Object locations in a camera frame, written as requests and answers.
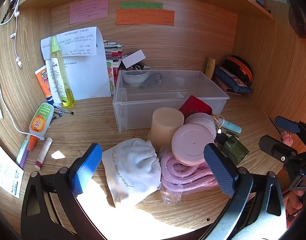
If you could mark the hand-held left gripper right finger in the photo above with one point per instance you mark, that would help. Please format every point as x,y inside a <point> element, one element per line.
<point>220,170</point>

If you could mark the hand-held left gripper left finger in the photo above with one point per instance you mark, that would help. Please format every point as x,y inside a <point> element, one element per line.
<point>85,167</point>

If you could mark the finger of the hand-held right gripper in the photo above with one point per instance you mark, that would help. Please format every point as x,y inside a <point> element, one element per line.
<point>277,148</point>
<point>286,125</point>

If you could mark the small green bottle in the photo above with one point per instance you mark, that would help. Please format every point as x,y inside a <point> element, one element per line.
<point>236,150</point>

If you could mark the light blue tube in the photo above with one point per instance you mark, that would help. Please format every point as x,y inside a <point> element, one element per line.
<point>232,127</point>

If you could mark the beige cylindrical container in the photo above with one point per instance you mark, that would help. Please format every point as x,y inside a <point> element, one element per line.
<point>166,127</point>

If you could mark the clear plastic storage box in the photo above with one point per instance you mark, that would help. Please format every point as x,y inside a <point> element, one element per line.
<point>167,92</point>

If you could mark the wooden desktop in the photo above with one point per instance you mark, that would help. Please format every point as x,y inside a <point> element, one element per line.
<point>93,120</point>

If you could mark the person's right hand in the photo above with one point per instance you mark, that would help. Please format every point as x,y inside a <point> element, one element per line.
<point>287,138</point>

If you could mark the thin black stick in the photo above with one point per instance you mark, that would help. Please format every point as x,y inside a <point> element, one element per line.
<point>274,125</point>

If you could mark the pink lip balm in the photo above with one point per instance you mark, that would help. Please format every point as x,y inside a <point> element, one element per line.
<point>43,152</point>

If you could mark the orange capped marker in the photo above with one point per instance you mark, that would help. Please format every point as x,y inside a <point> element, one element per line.
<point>30,145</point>

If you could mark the bundle of pens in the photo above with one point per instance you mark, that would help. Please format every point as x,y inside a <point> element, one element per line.
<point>63,111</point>

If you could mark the white bottle with orange label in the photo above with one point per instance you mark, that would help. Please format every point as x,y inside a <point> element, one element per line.
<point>40,120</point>

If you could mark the red booklet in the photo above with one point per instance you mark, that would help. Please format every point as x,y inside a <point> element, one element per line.
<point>195,106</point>

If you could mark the blue pouch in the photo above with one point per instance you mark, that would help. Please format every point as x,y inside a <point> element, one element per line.
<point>230,80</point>

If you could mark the pink wallet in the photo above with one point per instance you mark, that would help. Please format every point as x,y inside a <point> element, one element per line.
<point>224,87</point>

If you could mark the black and orange case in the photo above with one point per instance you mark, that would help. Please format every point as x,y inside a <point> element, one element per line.
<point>239,66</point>

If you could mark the white printed sheet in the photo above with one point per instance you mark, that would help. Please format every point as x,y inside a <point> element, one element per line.
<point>5,172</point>

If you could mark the yellow spray bottle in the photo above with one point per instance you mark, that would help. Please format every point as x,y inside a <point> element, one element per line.
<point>64,80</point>

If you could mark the white paper sheets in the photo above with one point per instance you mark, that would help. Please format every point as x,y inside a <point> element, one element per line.
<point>90,75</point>

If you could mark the white tube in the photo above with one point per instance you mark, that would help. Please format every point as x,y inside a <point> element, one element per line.
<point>54,80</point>

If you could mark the orange sunscreen tube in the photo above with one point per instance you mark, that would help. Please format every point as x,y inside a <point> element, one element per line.
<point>43,82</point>

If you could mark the small yellow bottle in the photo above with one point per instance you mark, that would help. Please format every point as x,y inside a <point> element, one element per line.
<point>210,67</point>

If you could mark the fruit sticker sheet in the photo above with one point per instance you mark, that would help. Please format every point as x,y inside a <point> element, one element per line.
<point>110,75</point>

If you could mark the white bowl of beads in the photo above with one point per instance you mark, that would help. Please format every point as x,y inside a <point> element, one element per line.
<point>135,78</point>

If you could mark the dark object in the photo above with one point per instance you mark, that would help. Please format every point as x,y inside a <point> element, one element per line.
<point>298,10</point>

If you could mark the small white open box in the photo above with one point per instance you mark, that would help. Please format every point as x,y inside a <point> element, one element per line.
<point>133,59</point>

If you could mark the stack of booklets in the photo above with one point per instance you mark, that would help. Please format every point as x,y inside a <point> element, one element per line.
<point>114,52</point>

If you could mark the pink paper note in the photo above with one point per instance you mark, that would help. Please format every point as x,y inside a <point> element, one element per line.
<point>89,8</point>

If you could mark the orange paper note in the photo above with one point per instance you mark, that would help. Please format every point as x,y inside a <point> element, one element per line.
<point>145,17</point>

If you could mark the green paper note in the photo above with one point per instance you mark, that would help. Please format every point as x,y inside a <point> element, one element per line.
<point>141,5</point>

